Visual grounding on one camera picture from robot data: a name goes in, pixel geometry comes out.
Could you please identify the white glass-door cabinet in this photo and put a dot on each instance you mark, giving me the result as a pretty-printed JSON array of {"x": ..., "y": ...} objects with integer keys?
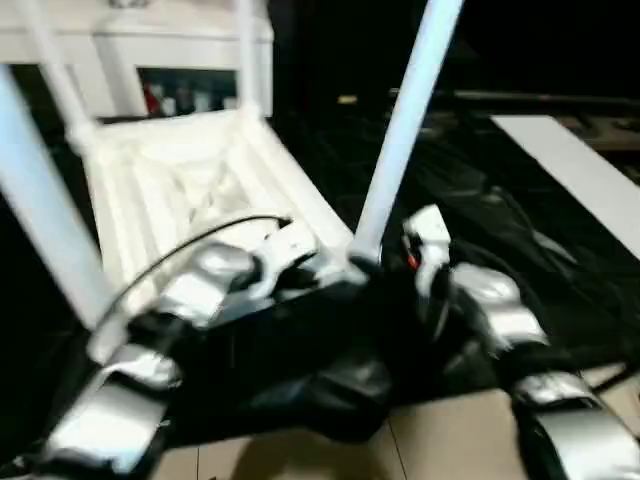
[{"x": 130, "y": 50}]

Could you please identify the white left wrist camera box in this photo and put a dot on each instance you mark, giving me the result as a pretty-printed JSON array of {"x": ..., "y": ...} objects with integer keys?
[{"x": 285, "y": 250}]

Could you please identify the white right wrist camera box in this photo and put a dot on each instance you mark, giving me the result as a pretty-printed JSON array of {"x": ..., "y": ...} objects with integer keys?
[{"x": 428, "y": 245}]

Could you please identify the white plastic table leg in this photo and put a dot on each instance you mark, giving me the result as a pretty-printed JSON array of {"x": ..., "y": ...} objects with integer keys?
[
  {"x": 55, "y": 70},
  {"x": 45, "y": 200},
  {"x": 248, "y": 55},
  {"x": 405, "y": 120}
]

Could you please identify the white flat panel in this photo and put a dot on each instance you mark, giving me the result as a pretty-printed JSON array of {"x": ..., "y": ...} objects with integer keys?
[{"x": 580, "y": 170}]

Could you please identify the dark horizontal rail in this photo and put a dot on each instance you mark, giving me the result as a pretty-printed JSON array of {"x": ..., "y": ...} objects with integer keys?
[{"x": 530, "y": 98}]

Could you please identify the small yellow label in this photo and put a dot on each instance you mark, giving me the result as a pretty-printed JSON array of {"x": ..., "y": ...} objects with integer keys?
[{"x": 347, "y": 100}]

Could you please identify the black plastic mat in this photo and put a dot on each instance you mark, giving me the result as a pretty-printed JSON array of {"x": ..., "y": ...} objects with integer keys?
[{"x": 540, "y": 260}]

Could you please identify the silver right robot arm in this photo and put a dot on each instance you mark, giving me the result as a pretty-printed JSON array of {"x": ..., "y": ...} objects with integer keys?
[{"x": 510, "y": 330}]

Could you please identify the white plastic table top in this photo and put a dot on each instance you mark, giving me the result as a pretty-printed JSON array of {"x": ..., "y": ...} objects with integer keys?
[{"x": 200, "y": 190}]

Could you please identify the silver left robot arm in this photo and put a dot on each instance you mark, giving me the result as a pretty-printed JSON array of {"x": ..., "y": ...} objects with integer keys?
[{"x": 150, "y": 340}]

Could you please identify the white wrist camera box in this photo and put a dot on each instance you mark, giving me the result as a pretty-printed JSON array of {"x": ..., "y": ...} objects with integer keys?
[
  {"x": 428, "y": 245},
  {"x": 285, "y": 250}
]

